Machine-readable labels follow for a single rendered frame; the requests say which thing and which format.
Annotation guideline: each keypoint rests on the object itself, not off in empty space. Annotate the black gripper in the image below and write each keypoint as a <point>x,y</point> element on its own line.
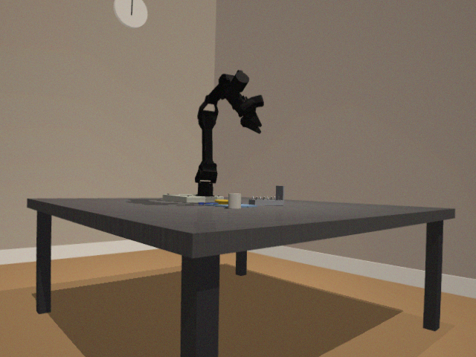
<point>247,109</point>

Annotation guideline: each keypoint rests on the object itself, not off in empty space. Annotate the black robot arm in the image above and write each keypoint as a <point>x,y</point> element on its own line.
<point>229,87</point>

